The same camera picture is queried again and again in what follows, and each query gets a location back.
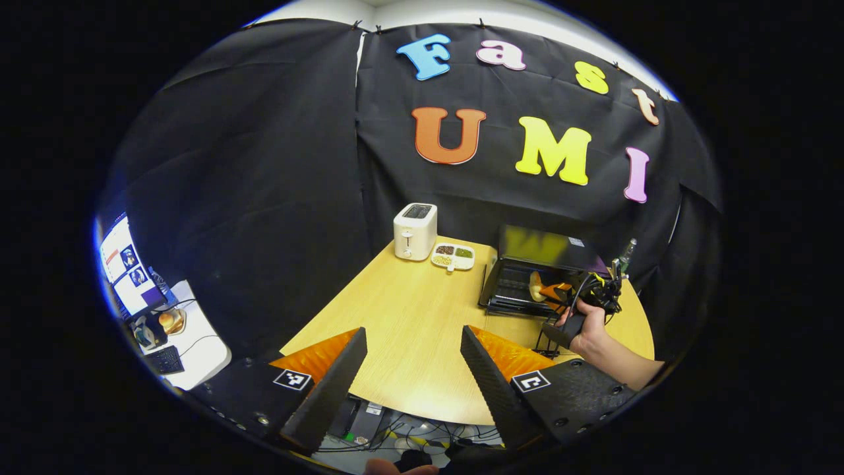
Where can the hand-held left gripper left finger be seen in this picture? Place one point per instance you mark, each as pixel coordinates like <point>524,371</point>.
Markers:
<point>330,396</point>

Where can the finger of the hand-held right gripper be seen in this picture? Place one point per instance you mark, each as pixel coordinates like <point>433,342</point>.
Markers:
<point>557,293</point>

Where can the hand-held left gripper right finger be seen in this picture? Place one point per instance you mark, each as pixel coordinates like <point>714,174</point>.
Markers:
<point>494,389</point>

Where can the golden croissant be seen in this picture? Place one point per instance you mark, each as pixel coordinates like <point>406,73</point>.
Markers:
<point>537,287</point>

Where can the black electric oven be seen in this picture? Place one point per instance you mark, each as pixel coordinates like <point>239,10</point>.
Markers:
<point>547,247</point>

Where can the black box under table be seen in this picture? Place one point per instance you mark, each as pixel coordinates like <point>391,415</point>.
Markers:
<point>356,422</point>

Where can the clear plastic bottle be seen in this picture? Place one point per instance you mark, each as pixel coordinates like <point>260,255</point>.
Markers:
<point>628,257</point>

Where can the white divided snack dish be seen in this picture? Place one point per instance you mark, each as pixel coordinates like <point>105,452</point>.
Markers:
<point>455,257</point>

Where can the white side desk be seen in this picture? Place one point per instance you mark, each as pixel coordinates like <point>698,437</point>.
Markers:
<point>204,349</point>

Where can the white toaster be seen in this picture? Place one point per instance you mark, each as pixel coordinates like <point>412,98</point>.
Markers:
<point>414,234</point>

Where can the black keyboard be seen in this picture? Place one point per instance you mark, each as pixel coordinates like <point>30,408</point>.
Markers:
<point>165,361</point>

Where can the brown round object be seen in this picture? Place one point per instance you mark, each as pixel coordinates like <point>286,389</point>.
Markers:
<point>171,322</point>

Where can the computer monitor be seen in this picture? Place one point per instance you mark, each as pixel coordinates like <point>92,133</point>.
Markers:
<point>128,270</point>

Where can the black backdrop cloth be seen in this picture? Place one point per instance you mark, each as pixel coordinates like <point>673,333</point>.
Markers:
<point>264,165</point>

